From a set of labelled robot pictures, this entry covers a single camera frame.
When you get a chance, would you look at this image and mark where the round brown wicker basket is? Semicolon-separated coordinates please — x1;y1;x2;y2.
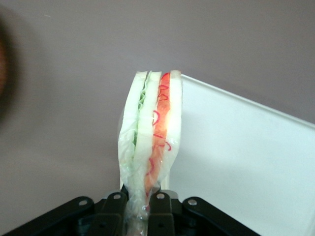
0;17;15;126

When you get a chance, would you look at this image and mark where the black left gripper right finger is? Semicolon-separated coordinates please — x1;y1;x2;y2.
147;191;258;236

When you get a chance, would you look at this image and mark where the beige plastic tray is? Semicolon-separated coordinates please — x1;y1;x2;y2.
119;73;315;236

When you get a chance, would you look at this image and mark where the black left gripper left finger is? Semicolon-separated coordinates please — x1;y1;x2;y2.
0;191;129;236

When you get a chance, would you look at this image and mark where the triangle sandwich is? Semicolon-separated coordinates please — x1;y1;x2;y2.
117;69;183;236

